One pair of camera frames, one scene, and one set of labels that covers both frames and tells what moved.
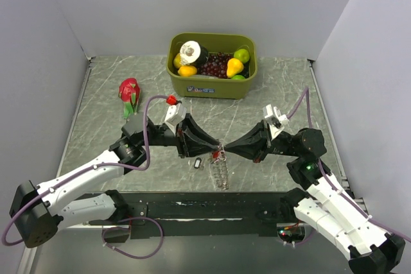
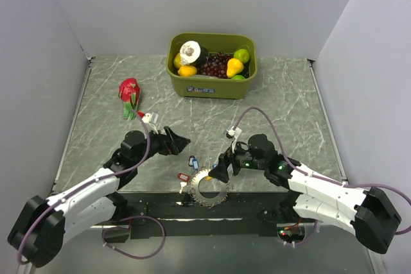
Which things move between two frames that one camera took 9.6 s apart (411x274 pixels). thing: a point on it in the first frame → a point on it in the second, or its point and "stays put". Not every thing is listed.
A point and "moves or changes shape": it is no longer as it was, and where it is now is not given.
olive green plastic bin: x=212 y=88 stays put
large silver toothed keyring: x=220 y=169 moves or changes shape
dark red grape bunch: x=216 y=65 stays put
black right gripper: x=254 y=144 → x=220 y=171
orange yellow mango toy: x=187 y=70 stays put
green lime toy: x=242 y=54 stays put
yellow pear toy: x=234 y=66 stays put
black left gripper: x=191 y=140 → x=170 y=143
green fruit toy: x=238 y=77 stays put
